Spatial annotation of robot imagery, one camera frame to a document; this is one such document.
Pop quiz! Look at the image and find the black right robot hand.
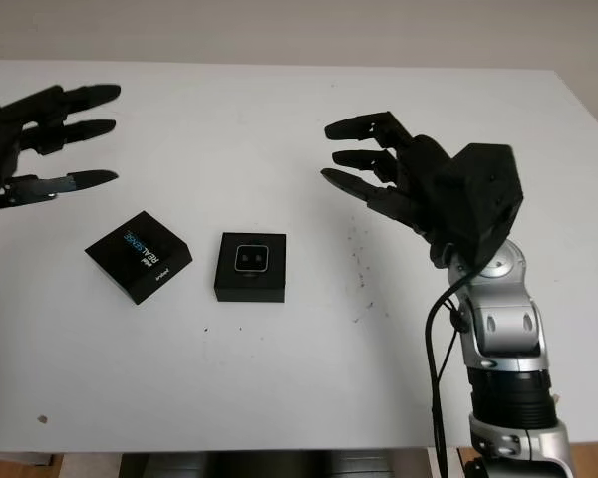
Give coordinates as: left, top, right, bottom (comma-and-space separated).
320, 110, 460, 271

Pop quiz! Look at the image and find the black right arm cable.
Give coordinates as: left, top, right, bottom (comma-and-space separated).
425, 268, 472, 478

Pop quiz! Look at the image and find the dark grey robot torso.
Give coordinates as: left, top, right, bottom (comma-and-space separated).
119, 450, 430, 478

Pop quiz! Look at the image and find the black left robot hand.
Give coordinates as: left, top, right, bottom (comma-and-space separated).
0, 83, 122, 215

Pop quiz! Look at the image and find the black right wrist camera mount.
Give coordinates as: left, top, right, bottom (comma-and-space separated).
436, 142, 523, 263

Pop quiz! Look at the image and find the black RealSense box lid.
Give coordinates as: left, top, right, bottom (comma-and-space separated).
84, 210, 195, 306

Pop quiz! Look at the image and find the small silver depth camera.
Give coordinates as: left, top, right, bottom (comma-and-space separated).
233, 243, 269, 275

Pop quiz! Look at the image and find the black box base with insert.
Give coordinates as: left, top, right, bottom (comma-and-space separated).
212, 231, 287, 304

